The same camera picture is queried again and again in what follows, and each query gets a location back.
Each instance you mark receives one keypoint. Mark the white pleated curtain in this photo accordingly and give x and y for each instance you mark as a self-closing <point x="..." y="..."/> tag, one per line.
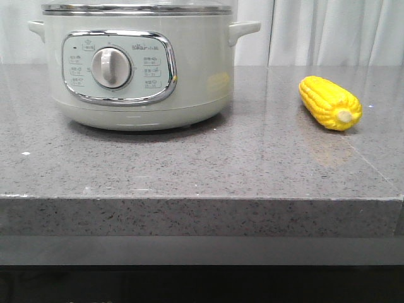
<point x="292" y="33"/>

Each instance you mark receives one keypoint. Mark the glass pot lid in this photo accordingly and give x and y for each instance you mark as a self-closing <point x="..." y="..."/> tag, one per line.
<point x="135" y="8"/>

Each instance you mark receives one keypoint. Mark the yellow corn cob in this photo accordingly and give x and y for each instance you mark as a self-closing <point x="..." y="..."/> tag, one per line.
<point x="332" y="106"/>

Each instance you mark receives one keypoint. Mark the pale green electric cooking pot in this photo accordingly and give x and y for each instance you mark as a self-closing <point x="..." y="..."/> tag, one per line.
<point x="138" y="70"/>

